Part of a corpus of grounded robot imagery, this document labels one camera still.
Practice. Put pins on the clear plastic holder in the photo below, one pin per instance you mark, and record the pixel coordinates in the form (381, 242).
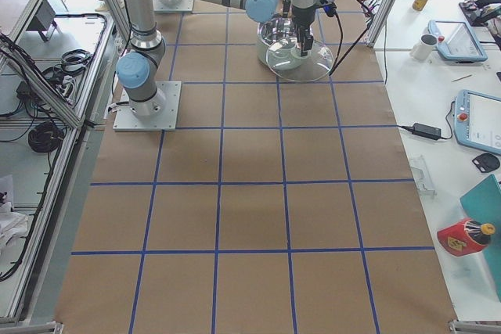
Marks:
(421, 176)

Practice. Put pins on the yellow drink can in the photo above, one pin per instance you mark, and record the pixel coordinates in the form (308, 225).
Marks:
(418, 5)

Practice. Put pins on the black mouse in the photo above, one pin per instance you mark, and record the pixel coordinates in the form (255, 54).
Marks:
(486, 163)

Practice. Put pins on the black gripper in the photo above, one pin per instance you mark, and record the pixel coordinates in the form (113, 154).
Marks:
(304, 16)

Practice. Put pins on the glass pot lid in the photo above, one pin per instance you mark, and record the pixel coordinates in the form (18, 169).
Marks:
(318, 64)

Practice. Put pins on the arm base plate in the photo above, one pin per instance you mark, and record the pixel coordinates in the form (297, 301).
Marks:
(159, 113)
(173, 6)

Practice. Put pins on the near teach pendant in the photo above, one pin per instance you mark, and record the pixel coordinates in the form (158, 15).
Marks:
(477, 121)

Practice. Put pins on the pale green electric pot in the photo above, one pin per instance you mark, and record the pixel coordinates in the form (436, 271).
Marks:
(277, 45)

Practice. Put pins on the far teach pendant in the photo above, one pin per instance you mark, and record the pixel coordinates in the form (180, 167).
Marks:
(457, 42)

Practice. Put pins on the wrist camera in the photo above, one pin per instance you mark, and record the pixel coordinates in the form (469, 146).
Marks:
(328, 6)

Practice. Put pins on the black power adapter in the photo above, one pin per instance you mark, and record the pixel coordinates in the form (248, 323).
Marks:
(426, 131)

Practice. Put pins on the white mug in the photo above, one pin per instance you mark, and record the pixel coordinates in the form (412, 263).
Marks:
(423, 48)

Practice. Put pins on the teach pendant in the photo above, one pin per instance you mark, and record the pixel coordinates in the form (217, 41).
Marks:
(457, 42)
(477, 121)

